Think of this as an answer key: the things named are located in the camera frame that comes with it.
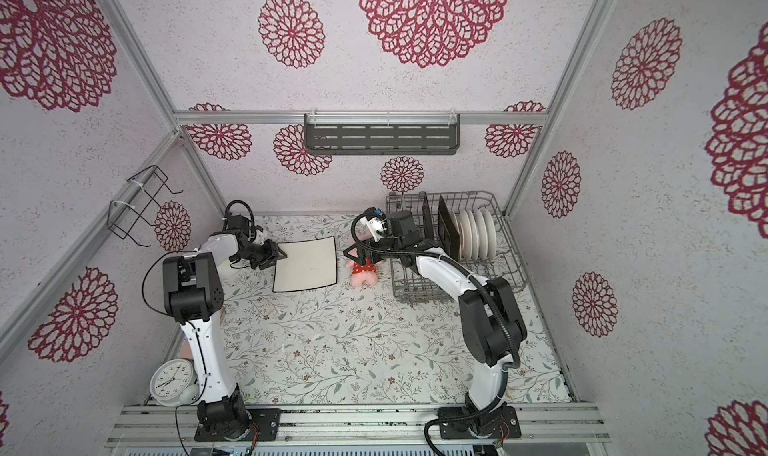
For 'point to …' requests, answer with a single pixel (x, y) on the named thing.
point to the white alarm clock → (174, 382)
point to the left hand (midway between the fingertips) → (282, 262)
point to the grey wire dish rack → (467, 226)
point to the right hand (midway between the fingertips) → (353, 244)
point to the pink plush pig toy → (363, 273)
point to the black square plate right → (447, 231)
